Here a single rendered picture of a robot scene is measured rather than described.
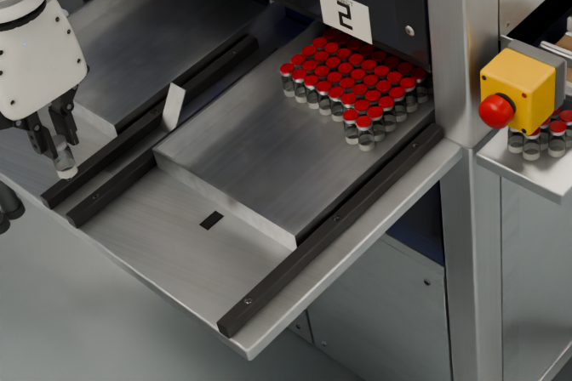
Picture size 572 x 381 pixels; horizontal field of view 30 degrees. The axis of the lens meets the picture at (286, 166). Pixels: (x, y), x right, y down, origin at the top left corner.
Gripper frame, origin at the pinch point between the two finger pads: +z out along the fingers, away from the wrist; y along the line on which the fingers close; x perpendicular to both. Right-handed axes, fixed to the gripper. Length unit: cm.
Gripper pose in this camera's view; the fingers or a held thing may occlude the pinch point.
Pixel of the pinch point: (53, 132)
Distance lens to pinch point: 114.7
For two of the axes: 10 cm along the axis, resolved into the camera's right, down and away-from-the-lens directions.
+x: -7.1, -3.6, 6.0
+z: 1.5, 7.6, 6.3
